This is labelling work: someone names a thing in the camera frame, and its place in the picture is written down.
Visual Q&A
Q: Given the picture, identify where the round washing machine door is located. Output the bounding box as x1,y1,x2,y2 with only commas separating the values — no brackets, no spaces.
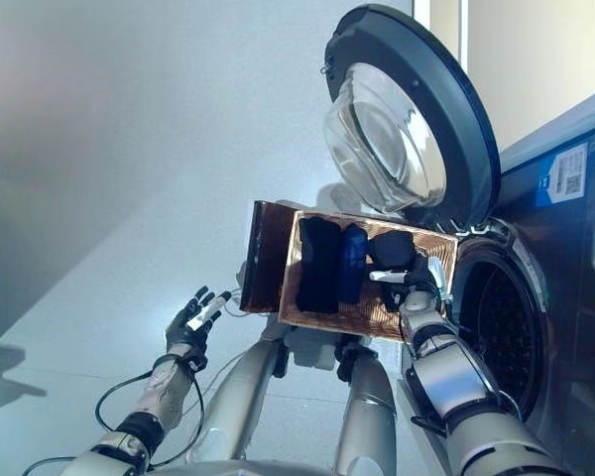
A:
320,3,502,234

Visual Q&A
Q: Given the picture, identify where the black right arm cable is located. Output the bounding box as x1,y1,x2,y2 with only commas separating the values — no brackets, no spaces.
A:
410,386,522,438

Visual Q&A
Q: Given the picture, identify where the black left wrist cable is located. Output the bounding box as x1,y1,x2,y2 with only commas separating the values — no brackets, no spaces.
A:
22,366,209,476

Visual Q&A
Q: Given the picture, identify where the small black garment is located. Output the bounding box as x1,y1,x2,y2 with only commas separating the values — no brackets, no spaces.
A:
366,231,417,272

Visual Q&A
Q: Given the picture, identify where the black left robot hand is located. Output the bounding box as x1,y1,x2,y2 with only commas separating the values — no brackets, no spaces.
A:
164,286,233,371

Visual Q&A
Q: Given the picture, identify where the silver robot leg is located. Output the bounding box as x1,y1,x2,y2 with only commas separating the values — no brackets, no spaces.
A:
334,341,398,476
197,336,289,467

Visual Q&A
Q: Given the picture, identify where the grey robot torso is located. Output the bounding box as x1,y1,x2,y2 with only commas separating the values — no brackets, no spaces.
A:
148,458,338,476

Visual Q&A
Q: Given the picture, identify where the grey front-load washing machine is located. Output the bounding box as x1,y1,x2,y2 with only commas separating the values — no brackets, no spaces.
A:
401,81,595,476

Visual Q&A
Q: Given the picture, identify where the white floor cable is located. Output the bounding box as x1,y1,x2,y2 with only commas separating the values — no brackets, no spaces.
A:
221,286,253,319

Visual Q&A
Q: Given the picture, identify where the blue garment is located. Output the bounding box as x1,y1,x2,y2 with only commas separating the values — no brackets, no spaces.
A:
337,223,369,304

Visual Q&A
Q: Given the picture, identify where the brown translucent stool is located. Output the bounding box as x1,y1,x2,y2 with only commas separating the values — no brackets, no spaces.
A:
240,199,303,314

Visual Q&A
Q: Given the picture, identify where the metal door hinge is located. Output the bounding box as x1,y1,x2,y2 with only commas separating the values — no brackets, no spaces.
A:
435,220,492,237

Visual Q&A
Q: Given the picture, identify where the rectangular wicker laundry basket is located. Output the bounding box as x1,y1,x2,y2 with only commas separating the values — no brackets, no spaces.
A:
277,208,460,343

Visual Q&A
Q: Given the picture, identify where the silver left robot leg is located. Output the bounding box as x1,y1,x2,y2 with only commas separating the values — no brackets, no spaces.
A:
197,336,289,467

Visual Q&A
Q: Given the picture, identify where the blue white machine label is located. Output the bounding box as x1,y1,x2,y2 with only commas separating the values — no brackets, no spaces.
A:
537,143,590,207

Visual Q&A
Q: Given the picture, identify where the silver right robot leg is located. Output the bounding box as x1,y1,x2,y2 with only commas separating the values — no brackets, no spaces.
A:
334,341,398,476

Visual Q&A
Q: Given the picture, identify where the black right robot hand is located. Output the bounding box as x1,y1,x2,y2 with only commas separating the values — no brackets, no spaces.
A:
369,257,450,318

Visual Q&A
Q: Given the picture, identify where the long black garment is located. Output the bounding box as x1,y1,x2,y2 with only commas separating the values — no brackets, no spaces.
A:
295,215,343,314

